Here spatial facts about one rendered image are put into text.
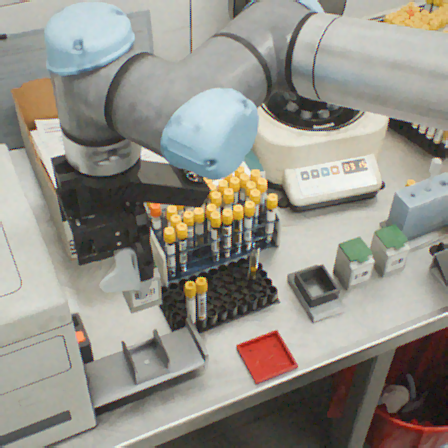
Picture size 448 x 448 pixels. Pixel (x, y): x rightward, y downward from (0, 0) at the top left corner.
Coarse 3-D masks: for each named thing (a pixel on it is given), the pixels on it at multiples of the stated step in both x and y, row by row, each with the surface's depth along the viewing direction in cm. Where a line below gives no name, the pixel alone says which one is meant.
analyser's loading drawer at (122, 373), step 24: (168, 336) 109; (192, 336) 108; (96, 360) 106; (120, 360) 106; (144, 360) 106; (168, 360) 103; (192, 360) 106; (96, 384) 104; (120, 384) 104; (144, 384) 104
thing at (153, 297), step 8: (152, 288) 90; (160, 288) 91; (128, 296) 90; (136, 296) 90; (152, 296) 91; (160, 296) 92; (128, 304) 92; (136, 304) 91; (144, 304) 92; (152, 304) 92; (160, 304) 93
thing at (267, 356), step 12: (264, 336) 113; (276, 336) 114; (240, 348) 112; (252, 348) 112; (264, 348) 112; (276, 348) 112; (252, 360) 111; (264, 360) 111; (276, 360) 111; (288, 360) 111; (252, 372) 109; (264, 372) 110; (276, 372) 109
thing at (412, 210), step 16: (400, 192) 120; (416, 192) 120; (432, 192) 120; (400, 208) 121; (416, 208) 119; (432, 208) 122; (384, 224) 128; (400, 224) 122; (416, 224) 123; (432, 224) 125; (416, 240) 126; (432, 240) 126
